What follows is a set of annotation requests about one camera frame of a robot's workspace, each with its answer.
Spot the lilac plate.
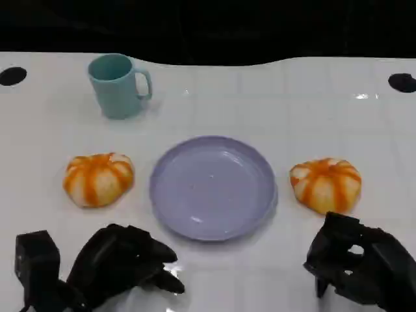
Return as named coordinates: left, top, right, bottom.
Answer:
left=149, top=135, right=279, bottom=243

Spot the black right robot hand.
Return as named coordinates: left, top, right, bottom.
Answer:
left=304, top=211, right=416, bottom=312

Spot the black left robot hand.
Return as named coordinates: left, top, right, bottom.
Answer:
left=66, top=223, right=185, bottom=309

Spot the orange and white bread roll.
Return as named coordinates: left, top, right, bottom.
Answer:
left=289, top=157, right=362, bottom=215
left=62, top=152, right=135, bottom=209

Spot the pale green mug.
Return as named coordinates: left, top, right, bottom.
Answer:
left=87, top=53, right=153, bottom=120

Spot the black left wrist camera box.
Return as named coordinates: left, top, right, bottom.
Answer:
left=15, top=229, right=61, bottom=293

